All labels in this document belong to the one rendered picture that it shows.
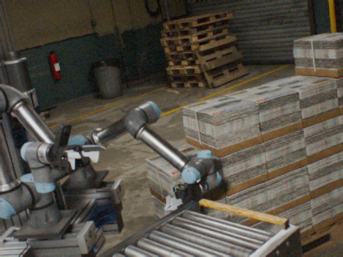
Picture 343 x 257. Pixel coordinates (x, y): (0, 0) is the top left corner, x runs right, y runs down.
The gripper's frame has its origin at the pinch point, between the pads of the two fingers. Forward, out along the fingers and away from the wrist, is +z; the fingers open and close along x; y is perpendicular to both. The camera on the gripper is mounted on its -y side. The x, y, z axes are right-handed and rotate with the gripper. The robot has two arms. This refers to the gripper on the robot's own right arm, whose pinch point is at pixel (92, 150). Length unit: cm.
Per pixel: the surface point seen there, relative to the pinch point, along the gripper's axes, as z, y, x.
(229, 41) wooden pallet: -344, -44, -711
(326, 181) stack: 20, 56, -170
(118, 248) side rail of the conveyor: -8.3, 41.9, -15.1
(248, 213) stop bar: 28, 35, -51
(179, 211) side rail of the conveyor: -3, 37, -48
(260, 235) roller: 38, 39, -42
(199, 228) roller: 13, 39, -39
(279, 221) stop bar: 43, 35, -49
